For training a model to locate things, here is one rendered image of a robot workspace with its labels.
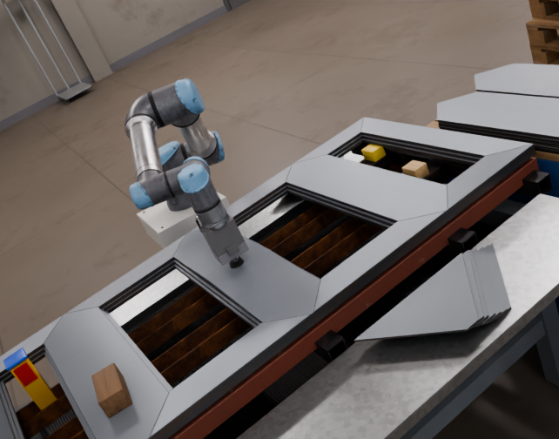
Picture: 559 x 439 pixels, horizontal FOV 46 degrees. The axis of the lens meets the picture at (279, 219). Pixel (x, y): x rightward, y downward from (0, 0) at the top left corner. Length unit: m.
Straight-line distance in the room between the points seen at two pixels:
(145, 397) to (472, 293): 0.76
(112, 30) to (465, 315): 9.47
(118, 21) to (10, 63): 1.69
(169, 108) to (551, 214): 1.13
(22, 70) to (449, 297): 9.26
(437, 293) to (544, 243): 0.30
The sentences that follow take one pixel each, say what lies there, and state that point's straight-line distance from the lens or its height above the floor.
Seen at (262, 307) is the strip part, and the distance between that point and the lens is 1.61.
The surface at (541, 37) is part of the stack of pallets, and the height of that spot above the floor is 0.21.
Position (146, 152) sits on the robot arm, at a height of 1.18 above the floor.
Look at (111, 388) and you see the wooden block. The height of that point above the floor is 0.90.
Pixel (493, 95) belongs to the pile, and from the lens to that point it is 2.24.
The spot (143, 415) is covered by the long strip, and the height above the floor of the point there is 0.85.
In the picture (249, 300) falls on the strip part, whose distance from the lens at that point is 1.66.
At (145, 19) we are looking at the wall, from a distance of 10.71.
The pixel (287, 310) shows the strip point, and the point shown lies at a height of 0.85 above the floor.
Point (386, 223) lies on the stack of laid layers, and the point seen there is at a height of 0.83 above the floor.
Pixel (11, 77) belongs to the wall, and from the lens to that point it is 10.35.
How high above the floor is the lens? 1.72
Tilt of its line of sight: 27 degrees down
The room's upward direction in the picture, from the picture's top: 24 degrees counter-clockwise
